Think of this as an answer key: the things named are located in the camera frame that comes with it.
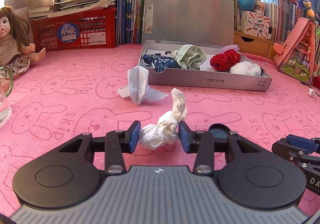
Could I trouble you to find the brown haired baby doll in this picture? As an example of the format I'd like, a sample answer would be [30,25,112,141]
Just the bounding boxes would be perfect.
[1,6,46,78]

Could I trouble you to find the blue floral fabric pouch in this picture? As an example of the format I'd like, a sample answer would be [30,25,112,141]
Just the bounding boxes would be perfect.
[142,53,181,73]

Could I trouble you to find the wooden drawer shelf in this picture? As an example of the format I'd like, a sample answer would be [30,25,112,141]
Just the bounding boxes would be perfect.
[233,31,276,60]

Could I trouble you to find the red crochet bow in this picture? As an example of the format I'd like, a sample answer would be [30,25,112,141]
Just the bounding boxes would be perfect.
[209,49,241,72]

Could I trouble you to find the clear glass cup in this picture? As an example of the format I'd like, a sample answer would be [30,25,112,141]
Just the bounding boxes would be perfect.
[0,67,14,128]

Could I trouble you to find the red plastic basket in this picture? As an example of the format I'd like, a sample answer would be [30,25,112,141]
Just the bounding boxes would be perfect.
[30,7,117,51]

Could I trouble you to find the white fluffy cat plush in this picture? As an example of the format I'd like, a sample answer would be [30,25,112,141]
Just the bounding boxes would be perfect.
[230,61,261,76]

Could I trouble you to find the row of books right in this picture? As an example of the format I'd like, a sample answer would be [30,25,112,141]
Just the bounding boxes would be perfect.
[232,0,303,42]

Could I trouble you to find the black binder clips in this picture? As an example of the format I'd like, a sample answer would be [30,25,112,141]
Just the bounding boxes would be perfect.
[255,60,268,76]

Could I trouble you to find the white tissue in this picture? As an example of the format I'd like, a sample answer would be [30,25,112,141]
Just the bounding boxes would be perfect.
[139,88,188,150]

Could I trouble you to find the white colourful stationery box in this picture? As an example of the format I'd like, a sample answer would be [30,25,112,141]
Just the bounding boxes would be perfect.
[241,11,270,39]

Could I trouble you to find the pink house shaped toy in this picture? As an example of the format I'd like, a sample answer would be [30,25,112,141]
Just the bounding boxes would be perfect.
[273,17,316,85]

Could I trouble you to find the purple fluffy plush heart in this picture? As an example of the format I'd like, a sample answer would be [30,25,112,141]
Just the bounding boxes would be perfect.
[220,45,240,53]

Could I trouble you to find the row of blue books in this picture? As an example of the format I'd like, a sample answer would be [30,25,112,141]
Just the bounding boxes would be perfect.
[116,0,144,45]

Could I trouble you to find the green patterned cloth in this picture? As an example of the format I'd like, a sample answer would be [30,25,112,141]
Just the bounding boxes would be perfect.
[171,44,207,70]

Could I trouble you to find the white paper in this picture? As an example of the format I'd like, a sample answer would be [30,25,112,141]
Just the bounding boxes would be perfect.
[117,66,168,105]

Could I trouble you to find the small white paper scrap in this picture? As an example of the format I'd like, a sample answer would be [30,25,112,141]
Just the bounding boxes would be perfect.
[308,88,317,98]

